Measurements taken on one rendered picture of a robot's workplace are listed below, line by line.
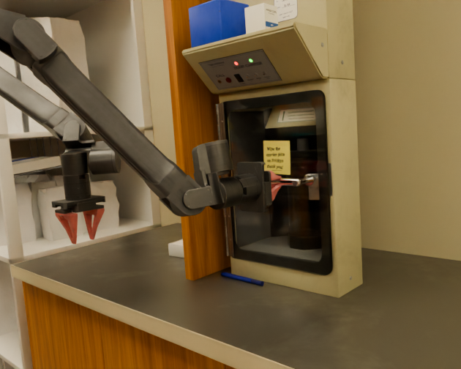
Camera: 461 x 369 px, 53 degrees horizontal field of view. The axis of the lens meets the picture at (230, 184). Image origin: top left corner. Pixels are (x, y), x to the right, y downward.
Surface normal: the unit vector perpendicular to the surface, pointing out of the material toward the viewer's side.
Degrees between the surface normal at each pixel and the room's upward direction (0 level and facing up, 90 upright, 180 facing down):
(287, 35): 135
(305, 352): 0
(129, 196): 90
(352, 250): 90
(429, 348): 0
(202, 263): 90
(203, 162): 80
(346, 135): 90
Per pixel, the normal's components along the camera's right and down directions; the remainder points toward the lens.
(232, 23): 0.73, 0.03
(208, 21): -0.68, 0.13
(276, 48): -0.43, 0.79
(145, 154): 0.38, -0.14
